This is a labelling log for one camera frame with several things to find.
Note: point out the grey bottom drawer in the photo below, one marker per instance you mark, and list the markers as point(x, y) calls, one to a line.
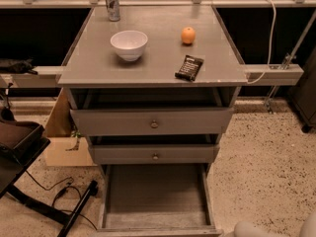
point(164, 200)

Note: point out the grey drawer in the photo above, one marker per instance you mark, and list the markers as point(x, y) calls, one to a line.
point(153, 154)
point(152, 121)
point(164, 200)

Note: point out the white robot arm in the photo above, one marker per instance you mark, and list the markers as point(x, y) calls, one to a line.
point(248, 229)

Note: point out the grey drawer cabinet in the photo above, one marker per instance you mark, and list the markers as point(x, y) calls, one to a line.
point(96, 78)

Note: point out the grey top drawer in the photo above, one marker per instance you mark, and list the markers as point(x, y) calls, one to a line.
point(152, 121)

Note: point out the grey middle drawer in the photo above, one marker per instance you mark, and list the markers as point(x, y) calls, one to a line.
point(153, 154)

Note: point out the black snack bar packet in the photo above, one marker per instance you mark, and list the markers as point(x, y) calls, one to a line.
point(190, 68)

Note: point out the white bowl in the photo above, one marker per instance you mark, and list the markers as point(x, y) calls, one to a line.
point(129, 45)

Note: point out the orange fruit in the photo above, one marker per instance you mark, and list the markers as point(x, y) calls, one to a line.
point(188, 35)

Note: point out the cardboard box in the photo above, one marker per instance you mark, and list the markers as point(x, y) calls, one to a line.
point(67, 148)

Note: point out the silver drink can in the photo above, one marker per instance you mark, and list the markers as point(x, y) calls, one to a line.
point(113, 10)

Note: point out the brown chair seat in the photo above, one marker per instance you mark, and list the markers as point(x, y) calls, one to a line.
point(16, 137)

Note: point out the black bag on rail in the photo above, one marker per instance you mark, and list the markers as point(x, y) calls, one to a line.
point(17, 66)

